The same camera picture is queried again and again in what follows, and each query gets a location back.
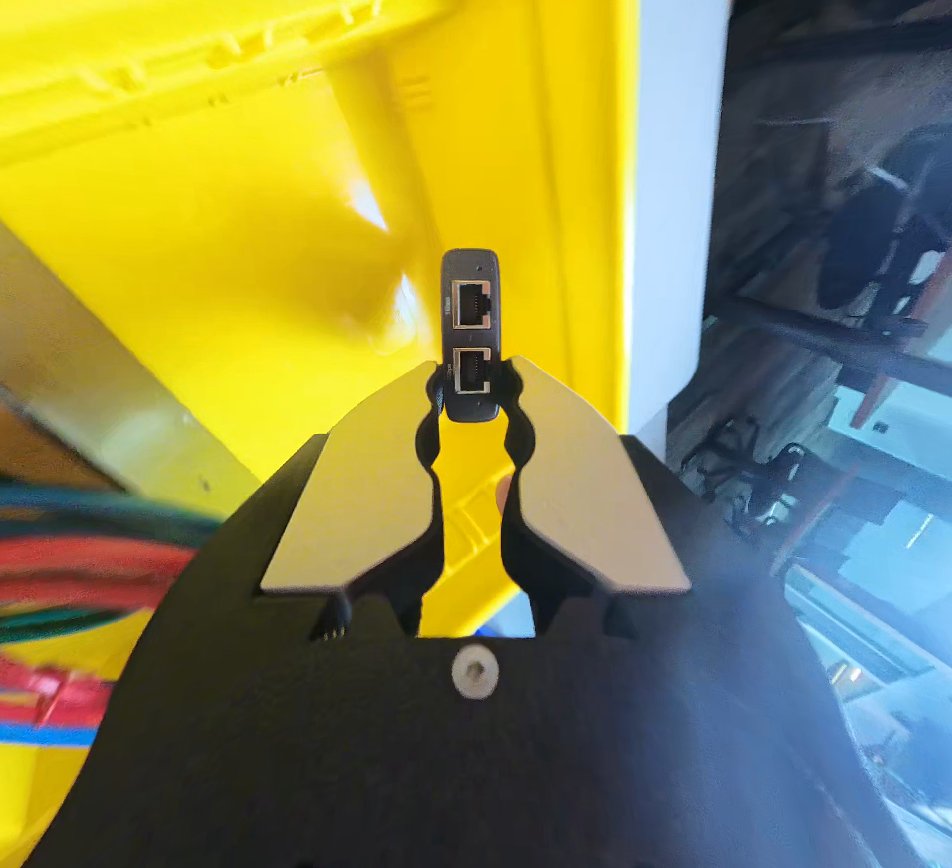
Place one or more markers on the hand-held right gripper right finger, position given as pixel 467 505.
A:
pixel 587 503

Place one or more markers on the yellow plastic bin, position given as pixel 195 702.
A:
pixel 37 793
pixel 223 250

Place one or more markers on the dark grey ethernet adapter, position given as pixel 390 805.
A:
pixel 470 265

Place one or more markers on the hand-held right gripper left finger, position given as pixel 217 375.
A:
pixel 357 503

